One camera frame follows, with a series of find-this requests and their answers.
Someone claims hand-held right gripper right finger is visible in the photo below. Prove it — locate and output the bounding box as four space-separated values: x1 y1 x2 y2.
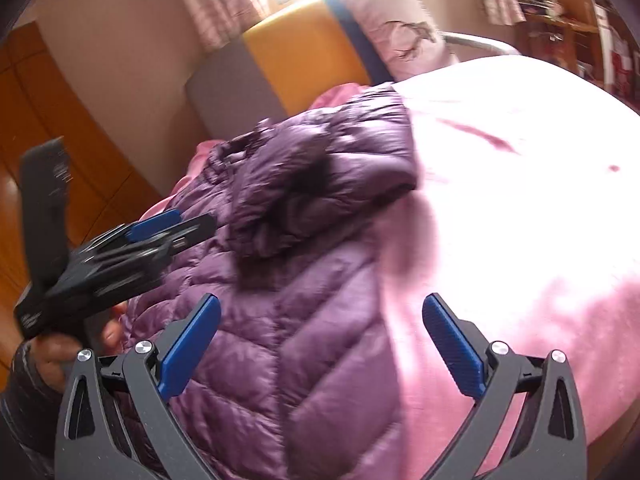
422 294 588 480

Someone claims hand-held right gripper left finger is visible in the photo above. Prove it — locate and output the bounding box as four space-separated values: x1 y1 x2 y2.
55 294 222 480

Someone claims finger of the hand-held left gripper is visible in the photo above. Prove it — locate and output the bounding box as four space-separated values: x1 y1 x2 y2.
95 213 217 281
92 209 182 256

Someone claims purple quilted down jacket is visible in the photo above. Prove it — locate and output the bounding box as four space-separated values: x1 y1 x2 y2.
122 82 418 480

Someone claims person's left hand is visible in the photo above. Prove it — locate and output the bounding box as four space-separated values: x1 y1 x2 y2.
37 304 127 388

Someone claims pink bed sheet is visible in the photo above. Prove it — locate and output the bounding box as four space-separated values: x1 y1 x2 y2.
145 55 640 480

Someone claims grey yellow padded headboard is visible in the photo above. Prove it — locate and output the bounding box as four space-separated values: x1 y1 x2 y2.
185 0 406 131

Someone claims white printed pillow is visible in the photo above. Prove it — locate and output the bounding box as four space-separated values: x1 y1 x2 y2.
340 0 458 81

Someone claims red white hanging cloth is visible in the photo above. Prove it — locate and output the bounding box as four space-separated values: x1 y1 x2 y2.
607 7 640 98

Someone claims cluttered wooden shelf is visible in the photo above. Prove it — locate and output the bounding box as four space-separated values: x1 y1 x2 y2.
515 0 640 101

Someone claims grey curved metal rail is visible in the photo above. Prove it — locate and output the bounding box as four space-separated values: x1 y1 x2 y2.
442 32 521 61

